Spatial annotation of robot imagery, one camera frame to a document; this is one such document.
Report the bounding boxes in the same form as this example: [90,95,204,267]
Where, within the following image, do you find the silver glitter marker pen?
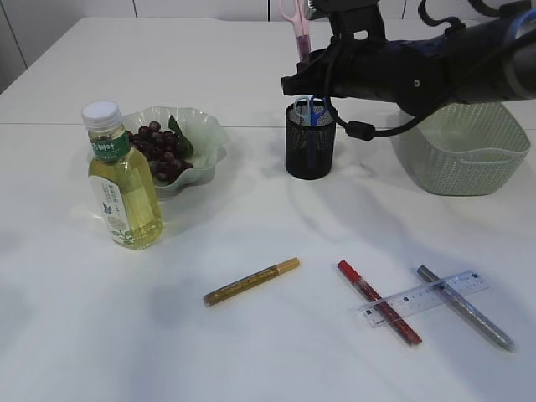
[416,265,516,352]

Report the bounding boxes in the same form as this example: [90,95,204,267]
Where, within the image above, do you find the small pink scissors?
[279,0,311,63]

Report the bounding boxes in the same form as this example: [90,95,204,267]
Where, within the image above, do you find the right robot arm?
[281,1,535,116]

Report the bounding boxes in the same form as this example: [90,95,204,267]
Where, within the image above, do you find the gold glitter marker pen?
[203,257,301,307]

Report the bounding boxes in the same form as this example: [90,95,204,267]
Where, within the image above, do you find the red marker pen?
[338,260,422,346]

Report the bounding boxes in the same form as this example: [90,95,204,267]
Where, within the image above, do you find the clear plastic ruler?
[355,271,489,328]

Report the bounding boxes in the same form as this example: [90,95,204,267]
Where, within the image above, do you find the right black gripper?
[281,1,455,116]

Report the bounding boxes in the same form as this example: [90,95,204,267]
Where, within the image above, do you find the dark red grape bunch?
[126,116,194,184]

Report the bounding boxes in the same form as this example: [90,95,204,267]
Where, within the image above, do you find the blue scissors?
[293,95,327,126]

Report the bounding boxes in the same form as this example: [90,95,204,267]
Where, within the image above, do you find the jasmine tea bottle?
[81,100,163,250]

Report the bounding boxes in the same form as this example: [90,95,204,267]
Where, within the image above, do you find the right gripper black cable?
[322,0,536,139]

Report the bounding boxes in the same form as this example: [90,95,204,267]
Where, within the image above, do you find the light green wavy plate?
[122,106,228,196]

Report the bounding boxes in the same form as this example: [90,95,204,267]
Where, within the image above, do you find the black mesh pen holder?
[285,102,336,180]

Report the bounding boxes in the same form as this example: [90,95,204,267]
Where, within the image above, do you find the green woven plastic basket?
[392,103,531,197]

